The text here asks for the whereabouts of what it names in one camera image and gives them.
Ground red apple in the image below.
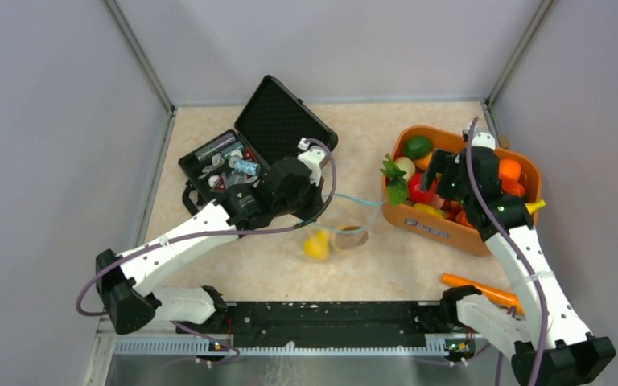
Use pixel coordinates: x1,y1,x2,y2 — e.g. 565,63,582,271
408,173,438,204

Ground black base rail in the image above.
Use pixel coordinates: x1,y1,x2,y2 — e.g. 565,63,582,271
175,287,496,363

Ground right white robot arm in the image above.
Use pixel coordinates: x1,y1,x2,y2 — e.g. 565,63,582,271
422,146,616,385

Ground orange plastic basket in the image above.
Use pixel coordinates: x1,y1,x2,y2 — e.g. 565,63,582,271
382,125,542,257

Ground brown potato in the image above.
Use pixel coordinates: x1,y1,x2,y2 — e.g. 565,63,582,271
331,225,369,251

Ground clear zip top bag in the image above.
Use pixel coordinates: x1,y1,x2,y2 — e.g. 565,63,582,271
289,193,385,262

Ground yellow banana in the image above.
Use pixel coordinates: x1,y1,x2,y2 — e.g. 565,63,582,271
525,199,546,215

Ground yellow lemon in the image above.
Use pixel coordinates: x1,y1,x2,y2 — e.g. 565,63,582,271
414,203,444,218

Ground orange carrot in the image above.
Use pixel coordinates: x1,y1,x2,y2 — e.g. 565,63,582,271
440,273,524,314

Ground green lime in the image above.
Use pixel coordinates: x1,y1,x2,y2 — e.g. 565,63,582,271
403,136,434,160

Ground orange mango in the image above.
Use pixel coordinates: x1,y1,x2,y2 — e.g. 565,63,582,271
414,152,434,171

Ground yellow orange peach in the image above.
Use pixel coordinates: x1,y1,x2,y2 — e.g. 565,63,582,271
303,229,331,261

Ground orange tangerine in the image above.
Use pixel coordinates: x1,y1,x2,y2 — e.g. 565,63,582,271
499,158,522,182

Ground black poker chip case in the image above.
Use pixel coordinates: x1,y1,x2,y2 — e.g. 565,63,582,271
178,75,339,215

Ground white radish with leaves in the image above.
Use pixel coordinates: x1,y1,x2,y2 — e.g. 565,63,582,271
380,154,416,206

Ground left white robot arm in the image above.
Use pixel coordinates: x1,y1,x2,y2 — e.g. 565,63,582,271
94,150,324,335

